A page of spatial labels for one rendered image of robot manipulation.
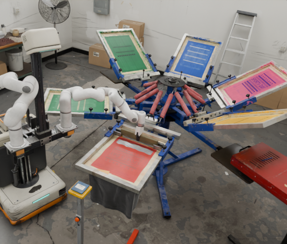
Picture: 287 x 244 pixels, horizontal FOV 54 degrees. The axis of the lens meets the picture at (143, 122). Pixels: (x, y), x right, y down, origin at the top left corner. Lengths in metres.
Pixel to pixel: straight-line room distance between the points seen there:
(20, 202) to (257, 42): 5.15
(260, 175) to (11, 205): 2.31
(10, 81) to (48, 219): 1.74
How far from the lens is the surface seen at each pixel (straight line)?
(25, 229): 3.28
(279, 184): 2.50
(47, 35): 2.03
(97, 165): 2.44
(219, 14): 6.34
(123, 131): 2.71
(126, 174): 2.37
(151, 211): 3.40
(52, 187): 3.24
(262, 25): 6.28
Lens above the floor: 2.54
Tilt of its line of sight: 31 degrees down
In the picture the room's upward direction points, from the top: 8 degrees clockwise
